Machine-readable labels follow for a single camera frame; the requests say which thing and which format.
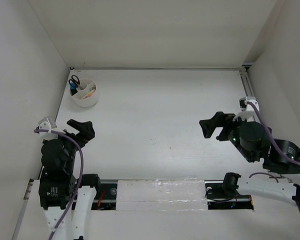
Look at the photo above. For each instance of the blue black highlighter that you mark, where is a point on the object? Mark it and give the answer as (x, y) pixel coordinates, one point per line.
(73, 89)

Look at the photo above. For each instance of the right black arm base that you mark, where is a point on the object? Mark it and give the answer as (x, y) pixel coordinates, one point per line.
(223, 194)

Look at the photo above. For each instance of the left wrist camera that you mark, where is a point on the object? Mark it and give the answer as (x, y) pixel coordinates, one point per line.
(47, 123)

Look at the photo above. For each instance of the aluminium rail right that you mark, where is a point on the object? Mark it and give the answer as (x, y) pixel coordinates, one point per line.
(245, 79)

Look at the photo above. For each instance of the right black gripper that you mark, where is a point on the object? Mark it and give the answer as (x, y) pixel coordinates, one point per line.
(219, 119)

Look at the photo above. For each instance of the white round divided container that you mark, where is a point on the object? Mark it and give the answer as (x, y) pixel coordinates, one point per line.
(90, 101)

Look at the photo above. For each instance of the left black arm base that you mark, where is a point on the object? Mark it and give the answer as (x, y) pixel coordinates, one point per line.
(106, 192)

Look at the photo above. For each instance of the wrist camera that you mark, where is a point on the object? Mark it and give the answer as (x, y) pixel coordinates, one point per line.
(47, 123)
(247, 111)

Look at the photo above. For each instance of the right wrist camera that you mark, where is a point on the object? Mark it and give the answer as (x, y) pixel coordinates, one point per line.
(247, 111)

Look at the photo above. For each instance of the yellow green pen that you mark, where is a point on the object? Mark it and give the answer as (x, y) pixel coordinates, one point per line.
(85, 95)

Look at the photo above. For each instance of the black handled scissors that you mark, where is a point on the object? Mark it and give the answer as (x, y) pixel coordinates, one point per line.
(74, 79)

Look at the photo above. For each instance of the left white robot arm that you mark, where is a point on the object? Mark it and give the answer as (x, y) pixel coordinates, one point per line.
(66, 194)

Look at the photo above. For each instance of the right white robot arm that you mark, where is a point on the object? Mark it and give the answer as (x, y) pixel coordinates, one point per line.
(281, 162)

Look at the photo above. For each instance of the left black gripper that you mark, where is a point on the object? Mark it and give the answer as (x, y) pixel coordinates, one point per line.
(86, 130)

